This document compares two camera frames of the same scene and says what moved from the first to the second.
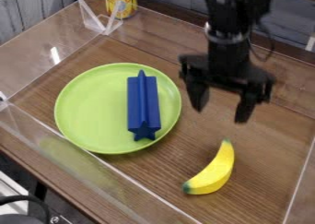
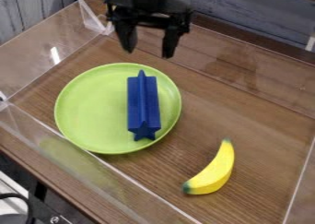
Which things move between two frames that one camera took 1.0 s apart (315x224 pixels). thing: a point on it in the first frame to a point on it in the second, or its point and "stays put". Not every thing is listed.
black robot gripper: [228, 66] to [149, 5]
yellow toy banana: [218, 176] stays put
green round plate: [92, 109] stays put
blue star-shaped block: [144, 110] stays put
